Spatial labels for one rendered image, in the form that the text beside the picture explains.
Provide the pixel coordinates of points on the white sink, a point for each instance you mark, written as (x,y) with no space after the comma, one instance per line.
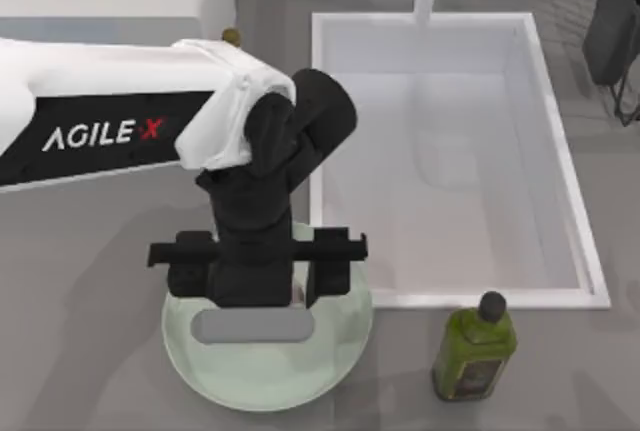
(450,151)

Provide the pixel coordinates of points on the green bottle with black cap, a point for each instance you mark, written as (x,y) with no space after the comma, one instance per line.
(475,351)

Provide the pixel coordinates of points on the small olive round knob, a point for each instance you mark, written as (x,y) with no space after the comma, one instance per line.
(231,35)

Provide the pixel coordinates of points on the pale green glass plate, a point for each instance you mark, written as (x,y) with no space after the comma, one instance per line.
(265,366)

